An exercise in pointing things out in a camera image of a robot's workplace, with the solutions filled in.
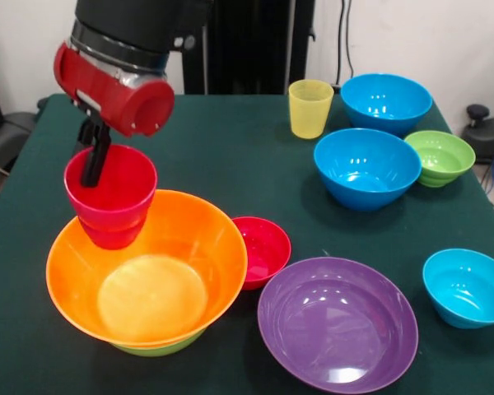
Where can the dark green tablecloth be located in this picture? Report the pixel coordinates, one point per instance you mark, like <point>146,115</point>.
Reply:
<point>230,164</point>

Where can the red cup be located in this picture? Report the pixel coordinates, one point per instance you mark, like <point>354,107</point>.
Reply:
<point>119,205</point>

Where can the large green bowl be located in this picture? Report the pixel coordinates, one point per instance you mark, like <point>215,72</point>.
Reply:
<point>156,350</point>

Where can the yellow cup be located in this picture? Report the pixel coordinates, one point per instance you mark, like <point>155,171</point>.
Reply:
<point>310,111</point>

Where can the small light blue bowl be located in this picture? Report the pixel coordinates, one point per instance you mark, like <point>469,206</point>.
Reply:
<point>465,288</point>

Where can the dark gray stand base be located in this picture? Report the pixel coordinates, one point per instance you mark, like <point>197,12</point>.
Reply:
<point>8,136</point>

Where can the small green bowl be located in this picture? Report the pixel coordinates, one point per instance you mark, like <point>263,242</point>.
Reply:
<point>442,158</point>

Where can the black stand base with knob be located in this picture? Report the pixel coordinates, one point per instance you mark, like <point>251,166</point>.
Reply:
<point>483,136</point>

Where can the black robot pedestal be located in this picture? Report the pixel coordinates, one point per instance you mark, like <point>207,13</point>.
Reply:
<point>251,41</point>

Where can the large purple bowl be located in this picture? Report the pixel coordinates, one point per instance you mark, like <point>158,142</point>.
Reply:
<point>337,325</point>

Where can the small red bowl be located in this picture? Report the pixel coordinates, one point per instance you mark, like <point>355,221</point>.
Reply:
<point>267,247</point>

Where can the large orange bowl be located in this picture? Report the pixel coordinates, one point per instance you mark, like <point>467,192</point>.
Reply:
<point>156,296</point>

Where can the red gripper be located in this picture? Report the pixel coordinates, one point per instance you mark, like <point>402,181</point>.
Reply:
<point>115,103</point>

